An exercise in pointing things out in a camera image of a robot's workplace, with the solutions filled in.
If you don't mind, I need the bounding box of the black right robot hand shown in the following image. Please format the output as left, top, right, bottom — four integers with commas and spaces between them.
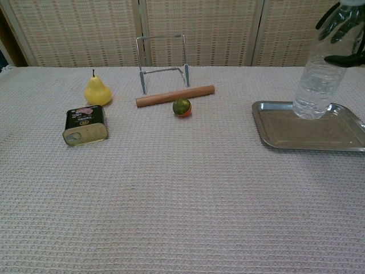
315, 2, 365, 68

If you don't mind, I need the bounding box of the transparent plastic water bottle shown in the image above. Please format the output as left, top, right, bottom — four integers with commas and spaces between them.
293, 0, 365, 120

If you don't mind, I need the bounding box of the stainless steel tray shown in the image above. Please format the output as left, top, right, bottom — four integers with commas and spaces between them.
252, 100, 365, 156

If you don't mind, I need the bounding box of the woven bamboo folding screen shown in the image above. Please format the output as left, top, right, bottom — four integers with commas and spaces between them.
0, 0, 365, 68

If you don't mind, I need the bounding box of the green and orange ball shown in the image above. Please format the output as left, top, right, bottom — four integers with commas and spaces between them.
172, 98, 193, 118

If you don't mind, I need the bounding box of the wooden rolling pin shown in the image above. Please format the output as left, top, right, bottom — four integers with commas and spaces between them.
135, 84, 216, 108

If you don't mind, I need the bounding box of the beige waffle-weave tablecloth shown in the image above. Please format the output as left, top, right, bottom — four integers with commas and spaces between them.
0, 66, 365, 274

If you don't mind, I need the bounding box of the yellow pear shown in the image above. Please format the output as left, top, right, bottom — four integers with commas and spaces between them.
83, 68, 112, 106

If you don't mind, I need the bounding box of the black luncheon meat can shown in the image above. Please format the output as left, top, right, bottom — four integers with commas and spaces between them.
62, 104, 110, 147

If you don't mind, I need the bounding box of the grey wire stand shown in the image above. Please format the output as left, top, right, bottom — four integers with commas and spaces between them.
135, 34, 190, 95

